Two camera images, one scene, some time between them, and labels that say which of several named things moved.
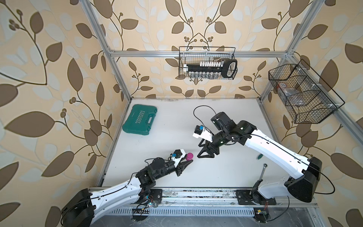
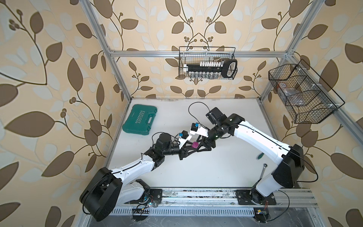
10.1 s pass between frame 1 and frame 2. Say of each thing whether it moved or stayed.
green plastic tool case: stayed
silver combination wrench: stayed
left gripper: moved
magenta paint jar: moved
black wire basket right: stayed
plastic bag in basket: stayed
